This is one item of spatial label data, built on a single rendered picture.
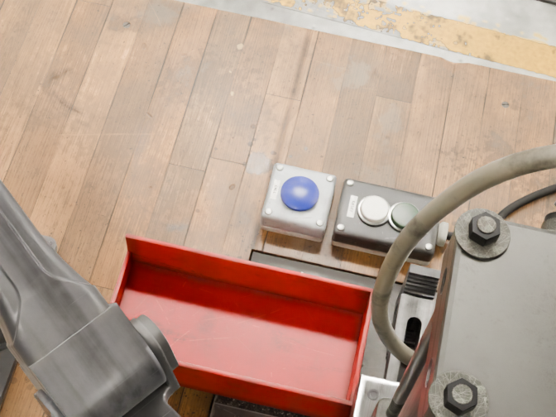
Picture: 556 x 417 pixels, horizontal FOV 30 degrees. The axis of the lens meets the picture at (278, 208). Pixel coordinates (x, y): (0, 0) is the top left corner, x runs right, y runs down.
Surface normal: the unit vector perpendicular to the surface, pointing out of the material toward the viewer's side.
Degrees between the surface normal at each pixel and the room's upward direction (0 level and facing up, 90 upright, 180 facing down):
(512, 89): 0
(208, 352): 0
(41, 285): 27
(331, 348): 0
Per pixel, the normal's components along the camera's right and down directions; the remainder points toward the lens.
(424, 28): 0.05, -0.47
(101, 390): 0.38, -0.07
